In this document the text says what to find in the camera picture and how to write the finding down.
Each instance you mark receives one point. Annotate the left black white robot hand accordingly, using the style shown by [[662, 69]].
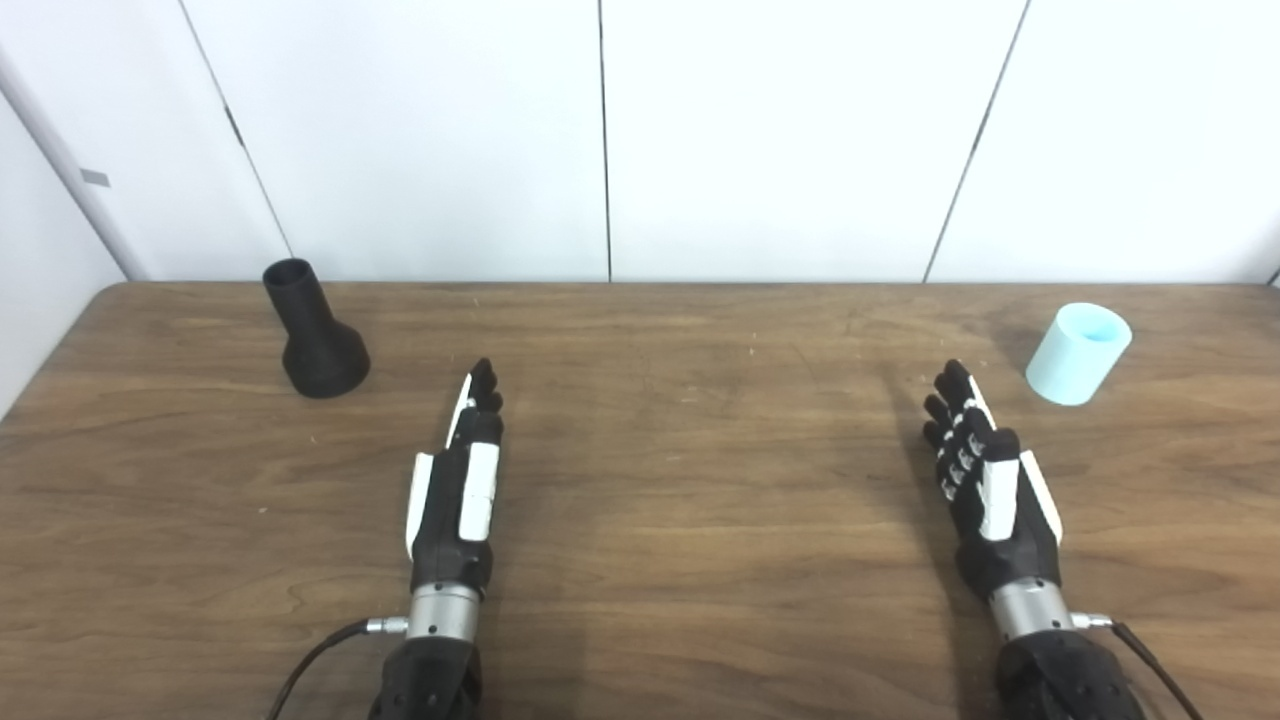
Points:
[[450, 530]]

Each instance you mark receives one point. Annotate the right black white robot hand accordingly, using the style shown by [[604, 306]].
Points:
[[1010, 540]]

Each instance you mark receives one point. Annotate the black funnel-shaped nozzle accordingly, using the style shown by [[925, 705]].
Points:
[[322, 355]]

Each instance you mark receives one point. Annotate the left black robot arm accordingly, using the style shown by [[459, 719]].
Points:
[[435, 660]]

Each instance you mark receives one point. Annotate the black wall panel hinge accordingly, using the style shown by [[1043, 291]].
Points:
[[234, 126]]

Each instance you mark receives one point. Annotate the small grey wall label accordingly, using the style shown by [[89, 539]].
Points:
[[95, 178]]

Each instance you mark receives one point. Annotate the white wall corner post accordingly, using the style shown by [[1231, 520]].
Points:
[[70, 165]]

